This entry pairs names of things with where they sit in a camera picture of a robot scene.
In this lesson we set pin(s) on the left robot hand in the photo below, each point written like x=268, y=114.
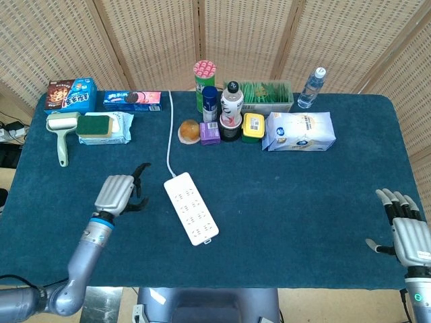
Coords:
x=118, y=193

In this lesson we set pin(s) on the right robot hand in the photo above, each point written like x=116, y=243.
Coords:
x=405, y=235

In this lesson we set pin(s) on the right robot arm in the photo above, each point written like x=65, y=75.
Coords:
x=419, y=297

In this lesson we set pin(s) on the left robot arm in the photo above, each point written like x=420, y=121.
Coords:
x=64, y=269

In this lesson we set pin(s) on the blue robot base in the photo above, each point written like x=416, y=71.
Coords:
x=205, y=304

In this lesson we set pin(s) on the white power strip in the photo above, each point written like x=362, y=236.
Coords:
x=190, y=208

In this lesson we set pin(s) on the blue wet wipes pack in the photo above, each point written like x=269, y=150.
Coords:
x=119, y=129

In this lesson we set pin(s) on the green yellow sponge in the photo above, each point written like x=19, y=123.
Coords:
x=94, y=126

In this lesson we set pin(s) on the green lint roller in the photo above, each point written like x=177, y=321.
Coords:
x=62, y=134

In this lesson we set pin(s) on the blue cookie box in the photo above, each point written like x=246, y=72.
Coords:
x=132, y=100

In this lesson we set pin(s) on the wrapped bun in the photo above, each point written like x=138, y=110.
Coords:
x=189, y=132

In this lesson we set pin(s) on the blue table cloth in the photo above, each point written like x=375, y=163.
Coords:
x=215, y=202

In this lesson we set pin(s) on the brown blue snack box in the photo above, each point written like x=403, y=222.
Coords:
x=70, y=96

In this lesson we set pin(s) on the purple small box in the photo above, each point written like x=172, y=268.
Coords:
x=209, y=133

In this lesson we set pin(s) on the black cup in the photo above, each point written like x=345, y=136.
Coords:
x=230, y=134

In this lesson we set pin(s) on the dark blue can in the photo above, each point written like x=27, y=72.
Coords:
x=209, y=104

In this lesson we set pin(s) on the green chips can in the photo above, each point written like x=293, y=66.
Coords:
x=204, y=84

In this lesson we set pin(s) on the white drink bottle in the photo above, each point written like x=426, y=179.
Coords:
x=231, y=104

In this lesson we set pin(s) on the white blue tissue pack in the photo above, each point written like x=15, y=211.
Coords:
x=298, y=131

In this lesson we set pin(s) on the yellow lidded box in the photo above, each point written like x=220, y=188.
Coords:
x=253, y=128

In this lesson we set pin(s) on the clear water bottle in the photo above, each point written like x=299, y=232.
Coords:
x=311, y=89

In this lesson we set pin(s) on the woven folding screen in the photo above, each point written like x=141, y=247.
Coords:
x=215, y=43

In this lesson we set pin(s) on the clear box green packets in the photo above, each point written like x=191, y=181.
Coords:
x=269, y=94

